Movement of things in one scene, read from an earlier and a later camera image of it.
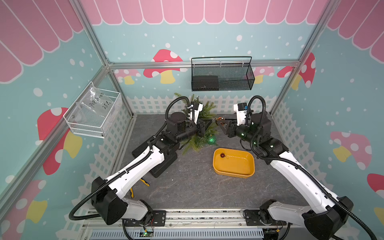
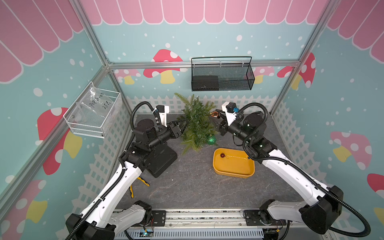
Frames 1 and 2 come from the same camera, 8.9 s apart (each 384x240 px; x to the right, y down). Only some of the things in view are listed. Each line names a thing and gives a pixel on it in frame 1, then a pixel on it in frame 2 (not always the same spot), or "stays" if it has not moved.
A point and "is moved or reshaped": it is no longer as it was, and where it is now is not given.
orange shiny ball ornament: x=220 y=120 is moved or reshaped
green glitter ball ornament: x=212 y=140 stays
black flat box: x=169 y=160 stays
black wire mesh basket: x=234 y=73 stays
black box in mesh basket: x=203 y=83 stays
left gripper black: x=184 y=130 -> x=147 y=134
